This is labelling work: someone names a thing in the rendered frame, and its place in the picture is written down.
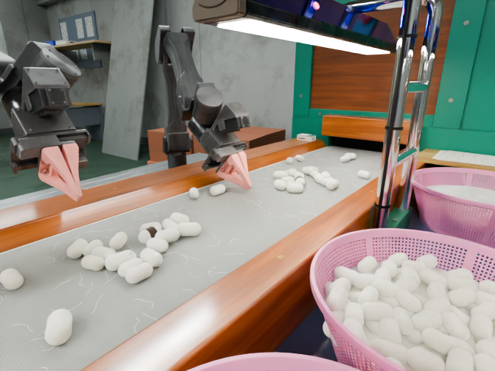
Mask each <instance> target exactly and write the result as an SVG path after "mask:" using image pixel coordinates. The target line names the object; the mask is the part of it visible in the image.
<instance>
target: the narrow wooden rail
mask: <svg viewBox="0 0 495 371"><path fill-rule="evenodd" d="M402 168H403V163H402V164H400V165H399V166H397V167H396V173H395V177H394V183H393V192H392V197H391V202H390V204H391V207H390V210H389V212H391V211H392V210H393V209H394V208H395V207H396V205H397V199H398V195H399V186H400V182H401V173H402ZM378 181H379V177H377V178H375V179H374V180H372V181H370V182H369V183H367V184H366V185H364V186H363V187H361V188H360V189H358V190H357V191H355V192H354V193H352V194H350V195H349V196H347V197H346V198H345V199H343V200H341V201H340V202H338V203H337V204H335V205H333V206H332V207H330V208H329V209H328V210H326V211H324V212H322V213H321V214H320V215H318V216H316V217H315V218H314V219H312V220H311V221H309V222H307V223H306V224H304V225H303V226H301V227H299V228H298V229H297V230H295V231H294V232H292V233H290V234H289V235H288V236H286V237H284V238H283V239H282V240H280V241H278V242H277V243H275V244H274V245H272V246H271V247H269V248H267V249H266V250H265V251H263V252H261V253H260V254H258V255H257V256H255V257H254V258H252V259H250V260H249V261H248V262H246V263H245V264H243V265H241V266H240V267H238V268H237V269H235V270H234V271H232V272H231V273H229V274H228V275H226V276H225V277H223V278H221V279H220V280H218V281H217V282H216V283H214V284H212V285H211V286H209V287H208V288H206V289H204V290H203V291H201V292H200V293H199V294H197V295H195V296H193V297H192V298H191V299H189V300H187V301H186V302H185V303H183V304H182V305H180V306H178V307H177V308H175V309H174V310H172V311H170V312H169V313H168V314H166V315H165V316H163V317H161V318H160V319H158V320H157V321H155V322H154V323H153V324H151V325H149V326H148V327H146V328H145V329H143V330H142V331H140V332H138V333H137V334H136V335H134V336H132V337H131V338H129V339H128V340H126V341H125V342H123V343H121V344H120V345H119V346H117V347H115V348H114V349H112V350H111V351H109V352H108V353H106V354H105V355H103V356H102V357H100V358H98V359H97V360H96V361H94V362H92V363H91V364H89V365H88V366H87V367H85V368H83V369H82V370H80V371H187V370H190V369H192V368H195V367H198V366H200V365H203V364H207V363H209V362H212V361H216V360H219V359H222V358H227V357H231V356H239V355H244V354H250V353H274V352H275V351H276V350H277V349H278V348H279V347H280V346H281V344H282V343H283V342H284V341H285V340H286V339H287V338H288V337H289V335H290V334H291V333H292V332H293V331H294V330H295V329H296V328H297V327H298V326H299V325H300V324H301V323H302V322H303V321H304V320H305V319H306V317H307V316H308V315H309V314H310V313H311V312H312V311H313V310H314V309H315V307H316V306H317V303H316V301H315V298H314V296H313V293H312V289H311V285H310V268H311V264H312V260H313V258H314V256H315V254H316V253H317V251H318V250H319V249H320V248H321V247H322V246H323V245H324V244H326V243H327V242H328V241H331V240H332V239H334V238H336V237H338V236H341V235H344V234H346V233H351V232H354V231H358V230H368V229H372V223H373V213H374V208H375V205H374V203H375V201H376V192H377V186H378Z"/></svg>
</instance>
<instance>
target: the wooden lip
mask: <svg viewBox="0 0 495 371"><path fill-rule="evenodd" d="M386 123H387V117H375V116H353V115H342V114H328V115H324V116H323V124H322V135H327V136H334V137H341V138H354V139H361V140H367V141H380V142H384V138H385V126H386ZM409 127H410V119H404V120H403V130H402V131H401V140H400V144H407V136H408V132H409Z"/></svg>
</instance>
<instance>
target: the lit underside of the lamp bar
mask: <svg viewBox="0 0 495 371"><path fill-rule="evenodd" d="M218 27H221V28H226V29H233V30H237V31H241V32H249V33H253V34H257V35H265V36H270V37H274V38H281V39H285V40H293V41H297V42H301V43H309V44H313V45H318V46H325V47H329V48H334V49H341V50H346V51H350V52H357V53H362V54H384V53H389V52H385V51H382V50H378V49H372V48H368V47H365V46H359V45H356V44H352V43H346V42H343V41H339V40H334V39H330V38H325V37H321V36H317V35H311V34H308V33H305V32H299V31H295V30H291V29H286V28H282V27H279V26H273V25H269V24H263V23H260V22H257V21H243V22H238V23H232V24H224V25H219V26H218Z"/></svg>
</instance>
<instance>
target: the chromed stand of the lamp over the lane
mask: <svg viewBox="0 0 495 371"><path fill-rule="evenodd" d="M346 6H347V7H348V8H349V10H350V11H351V12H352V13H353V14H359V13H369V12H375V11H380V10H390V9H396V8H402V12H401V22H400V28H399V35H398V36H397V39H398V43H397V49H396V59H395V65H394V70H393V80H392V86H391V92H390V101H389V107H388V113H387V123H386V126H385V138H384V144H383V150H382V159H381V165H380V171H379V181H378V186H377V192H376V201H375V203H374V205H375V208H374V213H373V223H372V229H378V228H398V229H406V228H407V226H408V225H409V224H410V219H411V215H412V210H413V208H412V207H410V197H411V193H412V188H413V180H414V176H415V168H416V163H417V159H418V151H419V147H420V142H421V135H422V130H423V125H424V118H425V113H426V106H427V101H428V97H429V89H430V85H431V80H432V72H433V68H434V64H435V55H436V51H437V47H438V39H439V34H440V27H441V22H442V17H443V2H442V0H357V1H349V2H347V4H346ZM421 6H424V7H425V8H426V10H427V20H426V28H425V33H424V41H423V46H422V51H421V59H420V64H419V69H418V78H417V81H410V74H411V69H412V64H413V55H414V50H415V41H416V38H417V37H418V35H417V31H418V22H419V17H420V12H421ZM409 93H414V94H415V95H414V100H413V105H412V114H411V119H410V127H409V132H408V136H407V145H406V148H405V149H403V150H401V151H400V152H399V145H400V140H401V131H402V130H403V120H404V112H405V107H406V102H407V94H409ZM402 163H403V168H402V173H401V182H400V186H399V195H398V199H397V205H396V207H395V208H394V209H393V210H392V211H391V212H389V210H390V207H391V204H390V202H391V197H392V192H393V183H394V177H395V173H396V167H397V166H399V165H400V164H402Z"/></svg>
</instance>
